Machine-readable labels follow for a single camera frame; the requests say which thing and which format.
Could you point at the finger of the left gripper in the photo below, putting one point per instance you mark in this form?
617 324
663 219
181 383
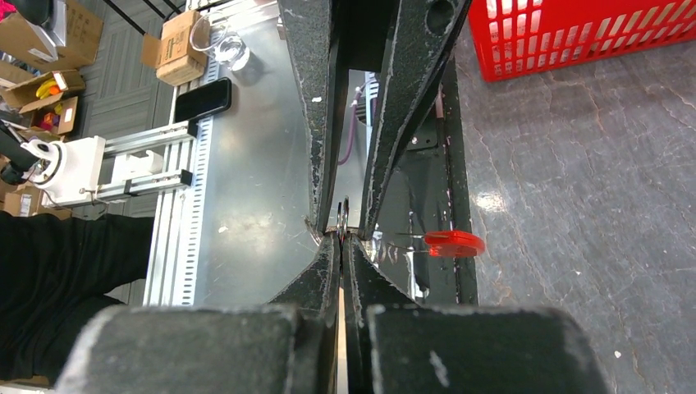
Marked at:
312 38
419 42

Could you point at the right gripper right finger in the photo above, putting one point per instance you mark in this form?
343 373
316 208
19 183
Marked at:
363 285

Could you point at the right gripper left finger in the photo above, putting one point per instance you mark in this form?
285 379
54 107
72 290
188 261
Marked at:
304 326

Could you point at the grey red key holder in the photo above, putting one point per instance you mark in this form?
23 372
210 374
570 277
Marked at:
438 244

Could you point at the red plastic basket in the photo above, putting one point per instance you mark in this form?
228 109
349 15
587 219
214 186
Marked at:
522 37

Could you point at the clear glass cup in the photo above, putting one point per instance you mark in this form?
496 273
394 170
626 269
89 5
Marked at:
214 36

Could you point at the black smartphone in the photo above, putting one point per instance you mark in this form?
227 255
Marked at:
205 100

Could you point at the cardboard box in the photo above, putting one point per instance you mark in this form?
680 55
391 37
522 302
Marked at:
172 56

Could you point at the seated person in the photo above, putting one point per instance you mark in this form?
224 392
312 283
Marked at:
56 274

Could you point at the white slotted cable duct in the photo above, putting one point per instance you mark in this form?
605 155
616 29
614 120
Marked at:
178 224

